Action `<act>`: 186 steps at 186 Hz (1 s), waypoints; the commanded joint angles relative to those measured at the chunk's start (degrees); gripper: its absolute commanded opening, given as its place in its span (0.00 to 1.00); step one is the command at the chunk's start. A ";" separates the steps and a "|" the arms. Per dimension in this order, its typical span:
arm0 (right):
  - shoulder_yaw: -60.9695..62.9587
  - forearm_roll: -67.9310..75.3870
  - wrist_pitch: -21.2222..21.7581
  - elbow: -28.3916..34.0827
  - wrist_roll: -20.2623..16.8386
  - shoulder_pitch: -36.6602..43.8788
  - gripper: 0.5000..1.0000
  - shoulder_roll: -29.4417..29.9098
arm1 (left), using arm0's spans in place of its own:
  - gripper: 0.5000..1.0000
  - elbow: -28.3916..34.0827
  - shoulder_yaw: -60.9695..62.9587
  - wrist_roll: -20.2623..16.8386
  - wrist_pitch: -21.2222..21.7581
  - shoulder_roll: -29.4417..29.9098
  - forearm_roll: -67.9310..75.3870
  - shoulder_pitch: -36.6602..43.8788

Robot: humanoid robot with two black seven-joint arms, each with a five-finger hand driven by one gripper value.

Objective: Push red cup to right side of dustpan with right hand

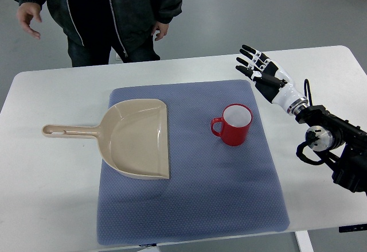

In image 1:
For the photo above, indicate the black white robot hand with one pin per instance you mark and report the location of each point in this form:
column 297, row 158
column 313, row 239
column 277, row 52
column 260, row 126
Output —
column 271, row 80

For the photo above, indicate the person's left hand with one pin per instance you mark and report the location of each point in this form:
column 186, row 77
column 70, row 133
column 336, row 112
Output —
column 159, row 30

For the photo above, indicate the person's right hand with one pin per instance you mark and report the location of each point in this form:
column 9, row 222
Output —
column 26, row 14

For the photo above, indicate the red cup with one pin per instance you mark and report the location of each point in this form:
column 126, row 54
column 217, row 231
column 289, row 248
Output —
column 233, row 125

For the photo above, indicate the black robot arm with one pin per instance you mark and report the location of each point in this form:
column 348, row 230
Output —
column 335, row 142

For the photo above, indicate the beige plastic dustpan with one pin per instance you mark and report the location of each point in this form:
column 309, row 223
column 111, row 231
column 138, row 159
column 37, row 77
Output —
column 132, row 137

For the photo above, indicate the person in dark jacket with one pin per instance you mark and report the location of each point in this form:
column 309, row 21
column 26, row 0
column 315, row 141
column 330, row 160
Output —
column 95, row 28

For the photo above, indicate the blue textured mat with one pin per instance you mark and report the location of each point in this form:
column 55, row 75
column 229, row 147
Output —
column 215, row 190

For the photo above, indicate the white table leg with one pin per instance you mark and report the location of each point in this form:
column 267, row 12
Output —
column 303, row 241

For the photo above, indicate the table control panel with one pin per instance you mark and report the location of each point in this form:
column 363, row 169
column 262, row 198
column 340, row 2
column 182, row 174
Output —
column 352, row 228

